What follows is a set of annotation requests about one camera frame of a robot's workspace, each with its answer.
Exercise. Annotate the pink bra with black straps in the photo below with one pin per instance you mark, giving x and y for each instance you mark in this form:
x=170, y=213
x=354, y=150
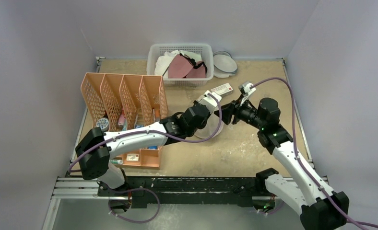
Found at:
x=183, y=67

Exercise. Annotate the white and red box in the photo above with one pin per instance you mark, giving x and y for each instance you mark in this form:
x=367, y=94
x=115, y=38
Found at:
x=223, y=90

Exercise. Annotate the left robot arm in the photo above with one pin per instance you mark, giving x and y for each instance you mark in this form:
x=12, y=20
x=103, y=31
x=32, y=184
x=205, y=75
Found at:
x=97, y=148

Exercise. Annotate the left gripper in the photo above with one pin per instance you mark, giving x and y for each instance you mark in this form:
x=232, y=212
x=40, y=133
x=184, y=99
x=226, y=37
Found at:
x=203, y=101

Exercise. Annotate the orange plastic file organizer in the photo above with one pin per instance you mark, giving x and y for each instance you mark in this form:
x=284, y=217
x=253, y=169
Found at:
x=128, y=101

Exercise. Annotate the white cloth in basket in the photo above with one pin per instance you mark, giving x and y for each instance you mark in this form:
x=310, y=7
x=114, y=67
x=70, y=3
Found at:
x=164, y=60

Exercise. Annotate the metal corner bracket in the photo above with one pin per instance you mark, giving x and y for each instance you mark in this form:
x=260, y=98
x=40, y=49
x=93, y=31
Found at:
x=99, y=61

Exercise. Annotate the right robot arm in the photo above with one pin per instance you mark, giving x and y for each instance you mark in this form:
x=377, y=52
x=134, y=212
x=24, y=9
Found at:
x=319, y=207

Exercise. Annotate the white mesh laundry bag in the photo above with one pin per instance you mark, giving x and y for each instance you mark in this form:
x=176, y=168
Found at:
x=210, y=127

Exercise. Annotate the glue stick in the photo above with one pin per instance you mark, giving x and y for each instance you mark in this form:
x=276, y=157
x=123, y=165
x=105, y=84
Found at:
x=116, y=161

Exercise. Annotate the round patterned tin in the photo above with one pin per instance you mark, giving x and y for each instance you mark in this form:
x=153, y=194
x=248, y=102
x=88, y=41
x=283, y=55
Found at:
x=103, y=123

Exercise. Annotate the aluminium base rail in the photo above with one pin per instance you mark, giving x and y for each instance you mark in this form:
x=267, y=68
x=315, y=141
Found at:
x=144, y=190

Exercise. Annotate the small labelled box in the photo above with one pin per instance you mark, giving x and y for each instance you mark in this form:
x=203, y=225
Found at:
x=132, y=157

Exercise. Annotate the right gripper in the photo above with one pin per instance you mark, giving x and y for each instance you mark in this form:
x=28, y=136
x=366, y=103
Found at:
x=236, y=110

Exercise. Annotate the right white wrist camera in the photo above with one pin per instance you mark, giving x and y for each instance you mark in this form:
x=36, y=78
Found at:
x=246, y=89

